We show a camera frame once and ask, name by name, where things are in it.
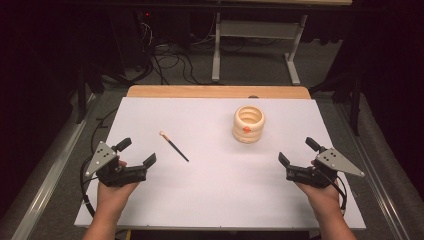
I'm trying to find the white board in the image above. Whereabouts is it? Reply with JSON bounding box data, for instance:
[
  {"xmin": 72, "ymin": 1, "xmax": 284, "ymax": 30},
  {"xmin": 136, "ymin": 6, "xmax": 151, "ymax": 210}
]
[{"xmin": 73, "ymin": 96, "xmax": 367, "ymax": 231}]

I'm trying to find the cream ribbed brush holder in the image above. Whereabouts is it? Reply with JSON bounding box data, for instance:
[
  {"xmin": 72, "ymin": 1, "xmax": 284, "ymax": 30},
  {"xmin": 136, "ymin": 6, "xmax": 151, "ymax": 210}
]
[{"xmin": 232, "ymin": 105, "xmax": 267, "ymax": 145}]

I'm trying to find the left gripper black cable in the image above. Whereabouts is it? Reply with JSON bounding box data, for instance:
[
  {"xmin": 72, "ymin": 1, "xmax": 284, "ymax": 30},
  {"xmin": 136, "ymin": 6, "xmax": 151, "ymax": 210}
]
[{"xmin": 79, "ymin": 154, "xmax": 101, "ymax": 219}]

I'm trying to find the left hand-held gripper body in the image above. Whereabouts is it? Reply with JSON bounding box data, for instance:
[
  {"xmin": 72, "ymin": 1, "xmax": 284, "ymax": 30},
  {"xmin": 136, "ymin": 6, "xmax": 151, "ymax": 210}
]
[{"xmin": 84, "ymin": 141, "xmax": 148, "ymax": 188}]

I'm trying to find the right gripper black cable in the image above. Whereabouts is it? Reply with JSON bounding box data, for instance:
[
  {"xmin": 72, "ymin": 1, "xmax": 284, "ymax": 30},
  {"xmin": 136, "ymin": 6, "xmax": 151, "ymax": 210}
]
[{"xmin": 318, "ymin": 168, "xmax": 348, "ymax": 212}]

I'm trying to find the black-handled makeup brush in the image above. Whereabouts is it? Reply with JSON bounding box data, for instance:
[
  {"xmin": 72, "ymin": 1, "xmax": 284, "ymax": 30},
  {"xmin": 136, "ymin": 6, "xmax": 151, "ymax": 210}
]
[{"xmin": 159, "ymin": 130, "xmax": 190, "ymax": 163}]

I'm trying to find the person's right hand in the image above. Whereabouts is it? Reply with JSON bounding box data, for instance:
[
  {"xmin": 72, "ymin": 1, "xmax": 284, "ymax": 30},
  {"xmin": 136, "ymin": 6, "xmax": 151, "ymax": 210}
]
[{"xmin": 294, "ymin": 159, "xmax": 342, "ymax": 218}]

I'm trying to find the tangle of black floor cables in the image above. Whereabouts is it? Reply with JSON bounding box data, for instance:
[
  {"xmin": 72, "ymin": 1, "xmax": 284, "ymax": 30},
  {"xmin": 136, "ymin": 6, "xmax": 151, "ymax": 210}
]
[{"xmin": 134, "ymin": 19, "xmax": 218, "ymax": 86}]

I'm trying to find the white-framed desk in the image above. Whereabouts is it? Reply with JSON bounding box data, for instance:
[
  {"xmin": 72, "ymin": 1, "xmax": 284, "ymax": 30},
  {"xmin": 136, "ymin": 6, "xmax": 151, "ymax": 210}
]
[{"xmin": 211, "ymin": 0, "xmax": 353, "ymax": 86}]

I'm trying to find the thin black floor cable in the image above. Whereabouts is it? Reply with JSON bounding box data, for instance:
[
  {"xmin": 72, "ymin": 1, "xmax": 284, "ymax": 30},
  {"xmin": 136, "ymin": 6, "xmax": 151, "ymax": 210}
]
[{"xmin": 90, "ymin": 107, "xmax": 119, "ymax": 163}]

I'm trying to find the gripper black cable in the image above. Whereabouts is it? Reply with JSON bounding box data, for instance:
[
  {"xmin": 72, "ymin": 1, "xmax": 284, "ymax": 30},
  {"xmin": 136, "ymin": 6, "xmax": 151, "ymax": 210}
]
[
  {"xmin": 318, "ymin": 168, "xmax": 348, "ymax": 212},
  {"xmin": 79, "ymin": 154, "xmax": 101, "ymax": 219}
]

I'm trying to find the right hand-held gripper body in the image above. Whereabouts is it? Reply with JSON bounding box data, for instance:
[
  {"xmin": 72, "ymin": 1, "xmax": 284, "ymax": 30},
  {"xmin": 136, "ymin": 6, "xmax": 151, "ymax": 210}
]
[{"xmin": 285, "ymin": 147, "xmax": 366, "ymax": 190}]

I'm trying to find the person's left hand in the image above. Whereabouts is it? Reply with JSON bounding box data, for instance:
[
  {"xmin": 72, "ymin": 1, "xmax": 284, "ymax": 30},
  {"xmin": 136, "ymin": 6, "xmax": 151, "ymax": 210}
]
[{"xmin": 95, "ymin": 160, "xmax": 140, "ymax": 218}]

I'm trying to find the black metal stand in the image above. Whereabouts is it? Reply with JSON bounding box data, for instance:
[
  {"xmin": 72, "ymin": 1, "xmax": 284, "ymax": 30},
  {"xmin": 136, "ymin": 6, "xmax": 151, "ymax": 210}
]
[
  {"xmin": 75, "ymin": 63, "xmax": 105, "ymax": 125},
  {"xmin": 308, "ymin": 71, "xmax": 363, "ymax": 137}
]

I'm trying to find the aluminium floor rail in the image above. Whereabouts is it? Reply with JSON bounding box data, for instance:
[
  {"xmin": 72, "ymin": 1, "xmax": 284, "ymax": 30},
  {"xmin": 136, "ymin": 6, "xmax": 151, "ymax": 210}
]
[
  {"xmin": 11, "ymin": 94, "xmax": 98, "ymax": 240},
  {"xmin": 334, "ymin": 103, "xmax": 411, "ymax": 240}
]

